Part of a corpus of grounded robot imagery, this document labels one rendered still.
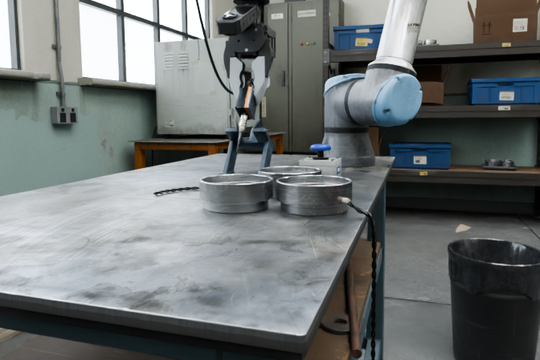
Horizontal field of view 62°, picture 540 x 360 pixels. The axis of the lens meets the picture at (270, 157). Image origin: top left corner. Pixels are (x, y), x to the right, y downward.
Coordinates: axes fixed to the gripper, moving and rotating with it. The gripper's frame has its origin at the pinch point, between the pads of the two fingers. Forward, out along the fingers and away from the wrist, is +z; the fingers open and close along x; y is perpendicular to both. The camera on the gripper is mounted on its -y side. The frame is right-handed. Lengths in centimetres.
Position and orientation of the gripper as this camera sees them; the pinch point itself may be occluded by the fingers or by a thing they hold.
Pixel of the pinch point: (247, 98)
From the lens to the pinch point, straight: 87.7
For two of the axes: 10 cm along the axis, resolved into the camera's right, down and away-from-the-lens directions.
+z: 0.0, 10.0, 0.6
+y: 2.9, -0.6, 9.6
